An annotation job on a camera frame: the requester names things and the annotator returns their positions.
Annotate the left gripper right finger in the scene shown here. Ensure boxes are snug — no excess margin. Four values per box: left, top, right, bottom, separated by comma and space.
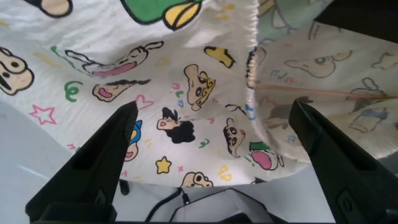
287, 100, 398, 224

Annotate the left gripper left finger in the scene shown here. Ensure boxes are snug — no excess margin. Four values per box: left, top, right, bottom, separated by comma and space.
24, 100, 139, 224

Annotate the pink clothes hanger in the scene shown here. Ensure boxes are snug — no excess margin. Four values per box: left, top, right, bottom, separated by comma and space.
254, 83, 398, 101

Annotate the cream printed garment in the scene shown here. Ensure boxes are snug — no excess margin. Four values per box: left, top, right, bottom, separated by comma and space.
0, 0, 398, 189

